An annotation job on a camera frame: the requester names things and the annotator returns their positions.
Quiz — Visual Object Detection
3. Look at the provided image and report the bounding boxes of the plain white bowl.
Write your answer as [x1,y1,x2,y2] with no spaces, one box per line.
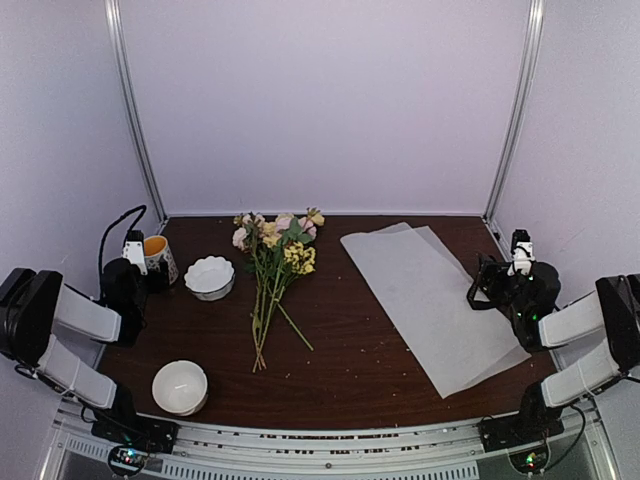
[151,360,209,417]

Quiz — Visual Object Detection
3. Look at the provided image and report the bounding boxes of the yellow patterned cup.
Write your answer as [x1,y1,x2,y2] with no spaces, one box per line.
[144,235,179,287]

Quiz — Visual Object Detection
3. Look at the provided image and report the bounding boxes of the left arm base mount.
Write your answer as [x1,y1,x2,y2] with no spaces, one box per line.
[91,417,179,454]

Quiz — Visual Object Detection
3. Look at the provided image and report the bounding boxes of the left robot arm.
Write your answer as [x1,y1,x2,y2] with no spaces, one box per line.
[1,258,173,444]

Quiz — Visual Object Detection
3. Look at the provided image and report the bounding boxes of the translucent white wrapping paper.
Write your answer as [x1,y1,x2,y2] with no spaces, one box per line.
[341,222,531,398]

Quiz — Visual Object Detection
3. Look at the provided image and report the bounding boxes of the left aluminium frame post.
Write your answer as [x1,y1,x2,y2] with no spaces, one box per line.
[104,0,168,224]

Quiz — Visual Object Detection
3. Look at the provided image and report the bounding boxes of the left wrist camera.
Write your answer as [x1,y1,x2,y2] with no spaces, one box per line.
[122,230,148,276]

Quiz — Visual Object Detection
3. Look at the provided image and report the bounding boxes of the pink flower stem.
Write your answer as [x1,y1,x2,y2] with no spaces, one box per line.
[231,212,315,352]

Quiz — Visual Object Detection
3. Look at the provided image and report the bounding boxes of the aluminium frame post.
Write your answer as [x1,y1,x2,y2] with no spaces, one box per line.
[483,0,546,224]
[104,0,168,224]

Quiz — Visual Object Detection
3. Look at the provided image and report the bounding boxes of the small yellow flower sprig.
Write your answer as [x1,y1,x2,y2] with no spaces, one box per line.
[251,241,316,373]

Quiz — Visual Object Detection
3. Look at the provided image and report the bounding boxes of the white scalloped bowl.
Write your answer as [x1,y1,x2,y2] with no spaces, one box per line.
[184,256,235,302]

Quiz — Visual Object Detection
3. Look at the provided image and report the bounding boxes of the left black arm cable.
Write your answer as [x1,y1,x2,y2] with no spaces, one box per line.
[96,204,149,300]

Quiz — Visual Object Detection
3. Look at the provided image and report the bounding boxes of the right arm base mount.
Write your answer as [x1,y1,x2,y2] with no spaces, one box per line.
[478,415,564,452]

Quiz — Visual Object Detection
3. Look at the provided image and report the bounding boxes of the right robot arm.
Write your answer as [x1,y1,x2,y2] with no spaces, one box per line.
[467,255,639,451]

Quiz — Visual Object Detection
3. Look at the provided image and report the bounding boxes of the aluminium front rail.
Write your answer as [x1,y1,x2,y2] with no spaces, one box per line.
[49,394,606,480]

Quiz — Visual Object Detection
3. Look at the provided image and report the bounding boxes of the yellow blossom stem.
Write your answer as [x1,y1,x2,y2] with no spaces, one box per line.
[252,207,325,374]

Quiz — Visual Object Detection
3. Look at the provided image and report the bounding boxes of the right aluminium frame post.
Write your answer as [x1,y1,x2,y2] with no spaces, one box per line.
[483,0,546,224]

